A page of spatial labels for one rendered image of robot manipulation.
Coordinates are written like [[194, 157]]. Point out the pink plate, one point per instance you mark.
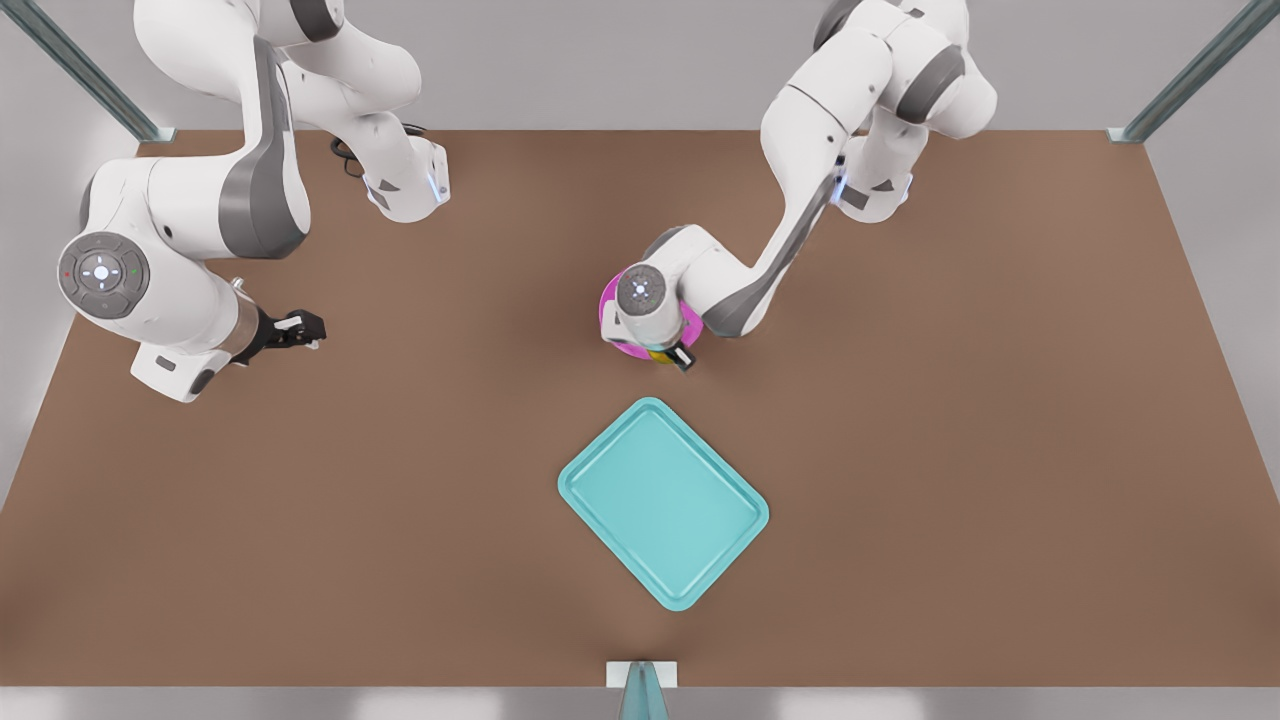
[[691, 324]]

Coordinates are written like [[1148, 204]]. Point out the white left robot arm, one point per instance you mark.
[[800, 130]]

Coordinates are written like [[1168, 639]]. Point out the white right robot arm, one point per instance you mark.
[[180, 210]]

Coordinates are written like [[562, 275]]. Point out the teal tray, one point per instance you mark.
[[663, 503]]

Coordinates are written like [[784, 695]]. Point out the silver frame post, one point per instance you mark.
[[641, 688], [85, 72], [1190, 72]]

